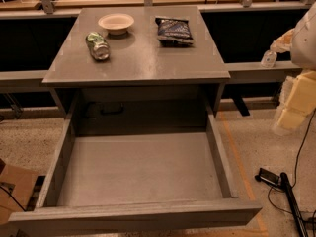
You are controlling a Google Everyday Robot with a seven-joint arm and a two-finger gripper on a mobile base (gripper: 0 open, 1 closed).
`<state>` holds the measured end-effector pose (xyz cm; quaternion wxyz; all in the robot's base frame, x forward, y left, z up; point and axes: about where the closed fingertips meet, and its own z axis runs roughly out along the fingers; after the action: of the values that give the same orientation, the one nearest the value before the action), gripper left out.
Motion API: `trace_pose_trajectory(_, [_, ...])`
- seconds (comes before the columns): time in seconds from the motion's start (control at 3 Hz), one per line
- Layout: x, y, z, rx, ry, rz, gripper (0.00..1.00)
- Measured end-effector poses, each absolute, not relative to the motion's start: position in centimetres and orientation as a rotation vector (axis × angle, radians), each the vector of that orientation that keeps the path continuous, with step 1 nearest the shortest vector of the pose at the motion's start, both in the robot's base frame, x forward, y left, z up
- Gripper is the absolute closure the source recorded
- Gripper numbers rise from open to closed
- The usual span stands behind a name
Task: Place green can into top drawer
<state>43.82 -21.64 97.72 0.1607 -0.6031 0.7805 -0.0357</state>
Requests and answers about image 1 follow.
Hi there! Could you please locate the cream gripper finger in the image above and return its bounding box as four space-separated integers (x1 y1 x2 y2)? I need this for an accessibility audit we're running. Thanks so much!
272 70 316 135
270 29 294 53

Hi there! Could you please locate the white paper bowl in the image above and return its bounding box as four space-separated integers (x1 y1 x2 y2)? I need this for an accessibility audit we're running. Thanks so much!
98 13 134 36

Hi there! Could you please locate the black cable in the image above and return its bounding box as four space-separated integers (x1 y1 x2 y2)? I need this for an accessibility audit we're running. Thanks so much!
267 109 316 215

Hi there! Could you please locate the black floor rail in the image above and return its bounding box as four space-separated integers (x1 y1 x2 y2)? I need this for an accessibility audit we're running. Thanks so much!
280 172 308 237

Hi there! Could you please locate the open grey top drawer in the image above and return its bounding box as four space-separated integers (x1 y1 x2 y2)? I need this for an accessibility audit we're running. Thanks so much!
10 98 261 237

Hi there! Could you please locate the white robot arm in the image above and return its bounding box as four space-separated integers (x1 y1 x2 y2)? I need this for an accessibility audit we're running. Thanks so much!
271 4 316 135

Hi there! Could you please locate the grey long bench shelf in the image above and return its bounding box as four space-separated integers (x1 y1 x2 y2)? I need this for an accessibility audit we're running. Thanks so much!
0 61 302 93

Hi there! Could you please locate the brown cardboard box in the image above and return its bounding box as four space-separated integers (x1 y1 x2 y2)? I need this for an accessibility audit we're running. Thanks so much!
0 159 39 225

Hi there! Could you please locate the dark blue chip bag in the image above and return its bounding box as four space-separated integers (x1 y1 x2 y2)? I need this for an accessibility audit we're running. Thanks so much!
155 17 194 45

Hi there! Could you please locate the clear sanitizer bottle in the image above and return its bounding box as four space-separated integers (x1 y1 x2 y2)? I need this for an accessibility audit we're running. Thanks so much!
261 50 277 68

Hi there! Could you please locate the grey drawer cabinet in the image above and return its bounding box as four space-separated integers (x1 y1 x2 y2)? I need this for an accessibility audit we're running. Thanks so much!
48 6 224 136

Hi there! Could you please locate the black power adapter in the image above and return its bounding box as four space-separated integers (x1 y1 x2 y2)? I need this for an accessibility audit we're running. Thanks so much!
255 168 281 188

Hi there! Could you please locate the green soda can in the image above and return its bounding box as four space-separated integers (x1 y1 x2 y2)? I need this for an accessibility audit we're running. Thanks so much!
86 32 111 60

